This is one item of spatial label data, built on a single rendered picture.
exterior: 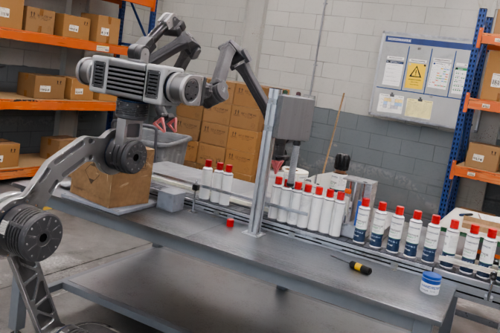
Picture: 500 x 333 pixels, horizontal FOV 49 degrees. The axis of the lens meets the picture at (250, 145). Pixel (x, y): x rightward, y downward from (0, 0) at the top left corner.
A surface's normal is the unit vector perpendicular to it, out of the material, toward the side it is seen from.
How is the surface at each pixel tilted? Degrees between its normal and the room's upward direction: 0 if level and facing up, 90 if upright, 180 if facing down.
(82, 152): 90
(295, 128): 90
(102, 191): 90
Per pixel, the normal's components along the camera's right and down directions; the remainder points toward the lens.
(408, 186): -0.50, 0.04
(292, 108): 0.46, 0.19
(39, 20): 0.86, 0.20
